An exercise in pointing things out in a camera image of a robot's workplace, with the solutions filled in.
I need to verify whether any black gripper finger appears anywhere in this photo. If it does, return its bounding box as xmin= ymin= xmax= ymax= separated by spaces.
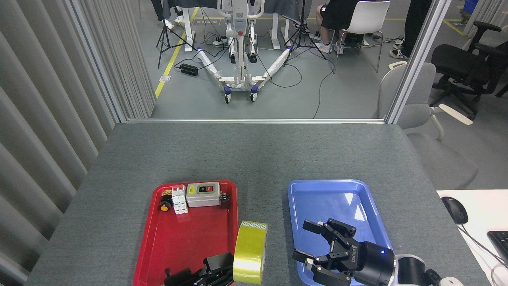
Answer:
xmin=164 ymin=269 xmax=234 ymax=286
xmin=202 ymin=253 xmax=235 ymax=279

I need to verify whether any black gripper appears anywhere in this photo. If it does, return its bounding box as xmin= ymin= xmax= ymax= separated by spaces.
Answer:
xmin=292 ymin=218 xmax=397 ymax=286

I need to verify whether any yellow tape roll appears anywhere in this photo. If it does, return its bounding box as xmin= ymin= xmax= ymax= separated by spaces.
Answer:
xmin=233 ymin=221 xmax=268 ymax=285

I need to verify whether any red plastic tray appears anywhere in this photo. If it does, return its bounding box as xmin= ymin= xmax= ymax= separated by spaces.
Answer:
xmin=133 ymin=180 xmax=239 ymax=286

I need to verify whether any blue plastic tray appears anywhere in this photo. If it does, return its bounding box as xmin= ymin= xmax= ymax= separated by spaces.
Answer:
xmin=287 ymin=179 xmax=395 ymax=286

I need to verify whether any white circuit breaker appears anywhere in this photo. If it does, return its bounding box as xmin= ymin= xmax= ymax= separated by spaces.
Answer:
xmin=171 ymin=185 xmax=189 ymax=215

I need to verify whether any black computer mouse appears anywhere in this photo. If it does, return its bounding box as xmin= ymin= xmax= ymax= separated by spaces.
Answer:
xmin=441 ymin=196 xmax=469 ymax=225

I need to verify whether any white desk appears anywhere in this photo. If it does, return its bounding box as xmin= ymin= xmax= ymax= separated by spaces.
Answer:
xmin=437 ymin=189 xmax=508 ymax=286

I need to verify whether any grey office chair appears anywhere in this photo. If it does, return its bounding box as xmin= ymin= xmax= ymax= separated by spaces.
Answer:
xmin=373 ymin=61 xmax=479 ymax=190

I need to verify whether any black keyboard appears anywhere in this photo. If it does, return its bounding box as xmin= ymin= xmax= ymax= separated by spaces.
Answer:
xmin=487 ymin=231 xmax=508 ymax=266

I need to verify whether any black office chair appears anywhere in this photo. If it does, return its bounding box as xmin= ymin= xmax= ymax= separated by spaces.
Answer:
xmin=431 ymin=21 xmax=508 ymax=121

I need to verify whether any white stand on wheels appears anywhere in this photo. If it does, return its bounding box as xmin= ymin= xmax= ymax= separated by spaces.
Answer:
xmin=196 ymin=0 xmax=293 ymax=104

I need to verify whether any black tripod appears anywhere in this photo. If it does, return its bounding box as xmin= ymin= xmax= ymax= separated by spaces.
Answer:
xmin=156 ymin=0 xmax=198 ymax=69
xmin=283 ymin=0 xmax=328 ymax=67

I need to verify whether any white-legged table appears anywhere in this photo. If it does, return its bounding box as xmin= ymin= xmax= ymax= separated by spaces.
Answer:
xmin=167 ymin=0 xmax=306 ymax=52

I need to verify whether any white plastic chair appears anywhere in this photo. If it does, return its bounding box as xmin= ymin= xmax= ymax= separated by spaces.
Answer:
xmin=333 ymin=1 xmax=391 ymax=74

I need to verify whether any seated person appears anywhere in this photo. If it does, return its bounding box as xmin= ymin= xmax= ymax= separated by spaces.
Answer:
xmin=316 ymin=0 xmax=364 ymax=54

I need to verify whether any standing person in black trousers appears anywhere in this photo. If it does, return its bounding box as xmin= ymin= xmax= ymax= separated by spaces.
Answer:
xmin=389 ymin=0 xmax=431 ymax=60

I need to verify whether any standing person with white shoes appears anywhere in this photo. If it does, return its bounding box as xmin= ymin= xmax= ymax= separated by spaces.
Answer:
xmin=152 ymin=0 xmax=185 ymax=31

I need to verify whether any blue bin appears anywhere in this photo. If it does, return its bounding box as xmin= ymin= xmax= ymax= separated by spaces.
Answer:
xmin=460 ymin=0 xmax=479 ymax=16

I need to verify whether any grey push button switch box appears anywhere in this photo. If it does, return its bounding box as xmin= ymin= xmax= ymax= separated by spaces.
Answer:
xmin=186 ymin=182 xmax=221 ymax=208

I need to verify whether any black mouse cable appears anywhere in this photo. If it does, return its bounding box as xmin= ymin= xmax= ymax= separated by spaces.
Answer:
xmin=460 ymin=224 xmax=508 ymax=271

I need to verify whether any silver frame rail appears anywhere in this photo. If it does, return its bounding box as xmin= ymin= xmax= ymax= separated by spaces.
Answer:
xmin=126 ymin=118 xmax=386 ymax=124

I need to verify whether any silver frame post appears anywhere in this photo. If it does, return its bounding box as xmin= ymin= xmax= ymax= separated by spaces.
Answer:
xmin=385 ymin=0 xmax=453 ymax=124

